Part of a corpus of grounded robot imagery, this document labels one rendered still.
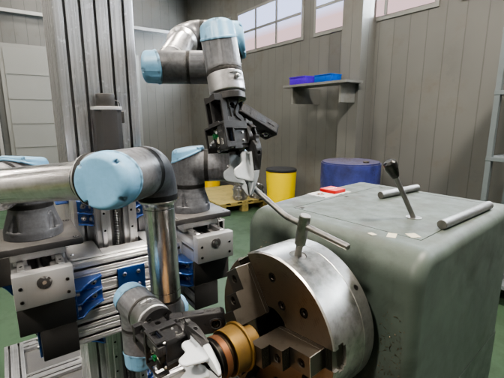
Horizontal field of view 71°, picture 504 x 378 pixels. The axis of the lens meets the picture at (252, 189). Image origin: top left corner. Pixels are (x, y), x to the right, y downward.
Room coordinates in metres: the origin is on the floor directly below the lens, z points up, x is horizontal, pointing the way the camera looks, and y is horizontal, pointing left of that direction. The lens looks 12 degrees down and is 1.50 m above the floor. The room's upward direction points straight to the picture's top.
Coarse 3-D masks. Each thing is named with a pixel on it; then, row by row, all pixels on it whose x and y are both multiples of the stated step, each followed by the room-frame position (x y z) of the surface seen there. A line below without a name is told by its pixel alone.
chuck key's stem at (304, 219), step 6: (300, 216) 0.64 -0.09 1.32; (306, 216) 0.63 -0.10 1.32; (300, 222) 0.63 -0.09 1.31; (306, 222) 0.63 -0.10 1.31; (300, 228) 0.63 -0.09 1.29; (300, 234) 0.63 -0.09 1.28; (306, 234) 0.64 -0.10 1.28; (300, 240) 0.64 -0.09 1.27; (306, 240) 0.64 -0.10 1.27; (300, 246) 0.64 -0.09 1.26; (300, 252) 0.64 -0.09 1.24
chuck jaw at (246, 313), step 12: (228, 276) 0.68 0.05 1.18; (240, 276) 0.66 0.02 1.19; (252, 276) 0.67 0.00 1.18; (240, 288) 0.65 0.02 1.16; (252, 288) 0.65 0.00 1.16; (228, 300) 0.65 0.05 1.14; (240, 300) 0.63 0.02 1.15; (252, 300) 0.64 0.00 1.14; (264, 300) 0.65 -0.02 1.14; (228, 312) 0.62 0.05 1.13; (240, 312) 0.61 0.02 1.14; (252, 312) 0.62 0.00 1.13; (264, 312) 0.64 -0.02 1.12
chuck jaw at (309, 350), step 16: (272, 336) 0.58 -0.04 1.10; (288, 336) 0.58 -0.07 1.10; (256, 352) 0.55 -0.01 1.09; (272, 352) 0.55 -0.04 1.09; (288, 352) 0.54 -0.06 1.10; (304, 352) 0.53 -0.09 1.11; (320, 352) 0.53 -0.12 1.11; (336, 352) 0.54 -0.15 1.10; (304, 368) 0.52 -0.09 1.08; (320, 368) 0.53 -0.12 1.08; (336, 368) 0.54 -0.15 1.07
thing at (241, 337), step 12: (228, 324) 0.61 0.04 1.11; (240, 324) 0.59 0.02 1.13; (216, 336) 0.56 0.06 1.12; (228, 336) 0.56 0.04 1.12; (240, 336) 0.56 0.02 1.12; (252, 336) 0.58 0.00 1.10; (216, 348) 0.54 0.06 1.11; (228, 348) 0.54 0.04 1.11; (240, 348) 0.55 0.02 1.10; (252, 348) 0.55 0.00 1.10; (228, 360) 0.53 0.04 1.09; (240, 360) 0.54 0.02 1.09; (252, 360) 0.55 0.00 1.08; (228, 372) 0.52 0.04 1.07; (240, 372) 0.54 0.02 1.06
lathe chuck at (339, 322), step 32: (256, 256) 0.67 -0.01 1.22; (288, 256) 0.64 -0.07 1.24; (320, 256) 0.66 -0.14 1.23; (288, 288) 0.61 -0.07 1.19; (320, 288) 0.58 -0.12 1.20; (256, 320) 0.68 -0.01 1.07; (288, 320) 0.61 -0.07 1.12; (320, 320) 0.55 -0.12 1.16; (352, 320) 0.57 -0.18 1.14; (352, 352) 0.56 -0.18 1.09
